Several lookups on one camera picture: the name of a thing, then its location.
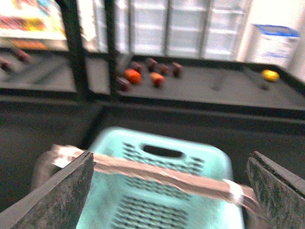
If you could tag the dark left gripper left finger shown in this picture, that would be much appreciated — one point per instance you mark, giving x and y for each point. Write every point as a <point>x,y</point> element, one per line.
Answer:
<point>58,203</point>

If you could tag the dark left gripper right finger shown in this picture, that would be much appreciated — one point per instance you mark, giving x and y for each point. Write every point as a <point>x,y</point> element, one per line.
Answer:
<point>280,193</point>

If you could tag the red yellow apple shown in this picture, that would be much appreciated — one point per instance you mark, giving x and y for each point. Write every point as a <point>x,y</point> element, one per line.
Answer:
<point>157,79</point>

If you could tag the dark red apple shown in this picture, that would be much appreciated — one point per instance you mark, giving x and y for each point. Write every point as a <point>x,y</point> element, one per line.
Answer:
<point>163,69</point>

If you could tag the yellow lemon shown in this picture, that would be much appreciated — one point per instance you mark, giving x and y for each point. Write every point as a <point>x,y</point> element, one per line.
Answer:
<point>271,76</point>

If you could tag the black display tray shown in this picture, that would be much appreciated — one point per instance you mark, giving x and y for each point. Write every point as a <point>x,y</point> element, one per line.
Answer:
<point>222,85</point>

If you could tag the dark red fruit front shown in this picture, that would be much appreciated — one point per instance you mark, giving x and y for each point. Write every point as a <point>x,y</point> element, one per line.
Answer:
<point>123,84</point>

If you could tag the dark red fruit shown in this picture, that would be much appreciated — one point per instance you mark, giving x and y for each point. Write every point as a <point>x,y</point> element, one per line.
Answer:
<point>151,64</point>
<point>123,84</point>
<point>176,69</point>

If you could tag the orange fruit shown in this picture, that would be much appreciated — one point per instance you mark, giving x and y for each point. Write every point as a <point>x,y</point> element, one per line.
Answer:
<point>133,76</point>

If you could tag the white blue container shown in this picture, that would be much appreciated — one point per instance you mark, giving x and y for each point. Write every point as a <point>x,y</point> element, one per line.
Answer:
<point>271,44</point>

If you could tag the dark red fruit right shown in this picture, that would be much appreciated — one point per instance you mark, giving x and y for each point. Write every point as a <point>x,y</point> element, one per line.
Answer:
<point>176,69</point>

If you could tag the dark red fruit back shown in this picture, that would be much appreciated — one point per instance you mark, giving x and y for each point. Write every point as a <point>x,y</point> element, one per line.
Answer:
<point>151,64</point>

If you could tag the black shelf frame post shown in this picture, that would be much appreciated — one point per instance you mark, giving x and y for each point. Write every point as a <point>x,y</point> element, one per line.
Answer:
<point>70,18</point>

